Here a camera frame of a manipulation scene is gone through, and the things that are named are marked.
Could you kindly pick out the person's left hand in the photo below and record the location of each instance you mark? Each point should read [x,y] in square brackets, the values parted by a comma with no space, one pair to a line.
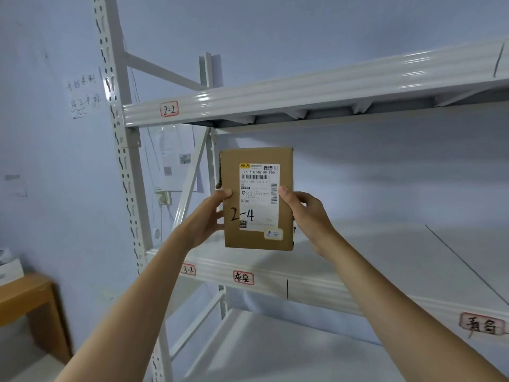
[201,222]

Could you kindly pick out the person's right hand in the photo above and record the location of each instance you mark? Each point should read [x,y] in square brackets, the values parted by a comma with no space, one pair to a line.
[314,222]

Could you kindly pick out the person's right thumb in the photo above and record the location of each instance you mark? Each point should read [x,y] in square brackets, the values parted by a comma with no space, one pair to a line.
[289,199]

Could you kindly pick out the person's left thumb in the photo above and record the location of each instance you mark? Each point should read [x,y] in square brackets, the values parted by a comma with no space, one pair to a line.
[222,195]

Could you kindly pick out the brown cardboard parcel box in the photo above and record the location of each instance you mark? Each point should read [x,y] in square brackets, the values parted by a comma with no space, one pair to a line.
[258,230]

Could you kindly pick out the person's left forearm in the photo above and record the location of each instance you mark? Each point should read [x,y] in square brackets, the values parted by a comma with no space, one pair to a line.
[135,302]

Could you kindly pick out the person's right forearm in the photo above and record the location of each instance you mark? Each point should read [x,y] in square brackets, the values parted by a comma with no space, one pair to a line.
[389,310]

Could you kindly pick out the small red-bordered shelf label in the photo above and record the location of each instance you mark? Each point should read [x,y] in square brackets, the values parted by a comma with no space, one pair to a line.
[189,270]
[169,109]

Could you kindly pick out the white metal shelving rack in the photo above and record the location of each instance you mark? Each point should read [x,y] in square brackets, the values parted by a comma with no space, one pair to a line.
[318,79]

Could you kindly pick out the wooden table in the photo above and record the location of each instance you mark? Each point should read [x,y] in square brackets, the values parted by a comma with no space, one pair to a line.
[37,298]

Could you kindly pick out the white box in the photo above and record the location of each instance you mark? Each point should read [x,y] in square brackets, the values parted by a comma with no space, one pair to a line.
[10,270]

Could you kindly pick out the large red-bordered handwritten shelf label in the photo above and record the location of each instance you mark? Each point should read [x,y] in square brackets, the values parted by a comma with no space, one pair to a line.
[482,324]

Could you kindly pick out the white wall socket with plug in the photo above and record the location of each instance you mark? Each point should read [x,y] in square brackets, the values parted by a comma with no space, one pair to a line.
[164,196]

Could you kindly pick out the white paper sheet on wall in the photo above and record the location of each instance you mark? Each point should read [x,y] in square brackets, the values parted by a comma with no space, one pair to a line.
[175,155]

